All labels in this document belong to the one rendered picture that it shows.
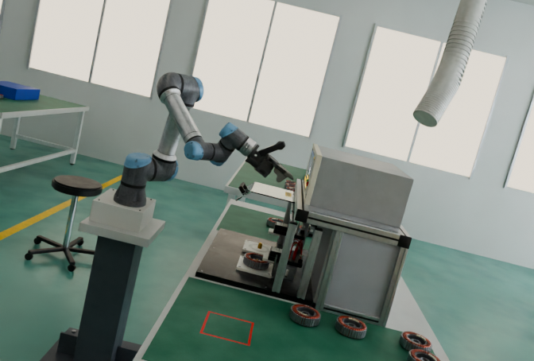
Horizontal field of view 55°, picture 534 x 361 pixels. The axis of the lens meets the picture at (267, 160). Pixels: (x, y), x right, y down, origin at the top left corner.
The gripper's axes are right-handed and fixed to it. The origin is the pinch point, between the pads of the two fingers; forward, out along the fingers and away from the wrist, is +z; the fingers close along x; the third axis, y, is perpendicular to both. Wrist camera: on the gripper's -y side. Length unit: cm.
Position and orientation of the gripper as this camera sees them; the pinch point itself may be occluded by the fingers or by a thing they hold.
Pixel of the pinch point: (292, 176)
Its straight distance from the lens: 214.9
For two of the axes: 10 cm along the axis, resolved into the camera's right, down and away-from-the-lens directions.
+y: -6.3, 7.7, 1.4
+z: 7.8, 6.3, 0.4
